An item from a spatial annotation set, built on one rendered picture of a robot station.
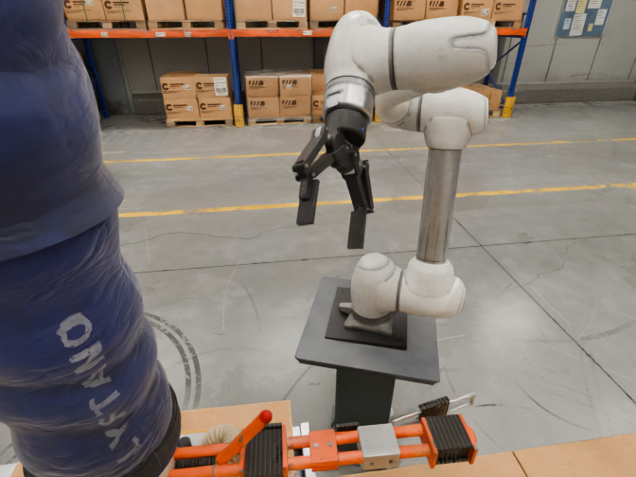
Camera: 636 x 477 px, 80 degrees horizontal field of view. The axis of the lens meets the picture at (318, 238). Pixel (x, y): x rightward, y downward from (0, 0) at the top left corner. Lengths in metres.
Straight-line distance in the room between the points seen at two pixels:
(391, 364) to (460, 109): 0.85
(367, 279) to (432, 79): 0.80
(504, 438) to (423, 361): 0.95
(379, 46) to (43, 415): 0.70
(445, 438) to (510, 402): 1.63
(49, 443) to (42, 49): 0.46
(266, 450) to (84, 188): 0.56
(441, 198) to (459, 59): 0.64
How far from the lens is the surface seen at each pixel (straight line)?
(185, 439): 0.97
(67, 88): 0.45
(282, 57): 8.85
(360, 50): 0.72
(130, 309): 0.56
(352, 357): 1.41
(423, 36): 0.71
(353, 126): 0.66
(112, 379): 0.59
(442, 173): 1.26
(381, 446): 0.82
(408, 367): 1.41
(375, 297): 1.37
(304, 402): 2.23
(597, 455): 1.71
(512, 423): 2.37
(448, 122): 1.23
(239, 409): 1.05
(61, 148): 0.43
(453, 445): 0.84
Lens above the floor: 1.79
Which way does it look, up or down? 30 degrees down
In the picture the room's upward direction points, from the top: straight up
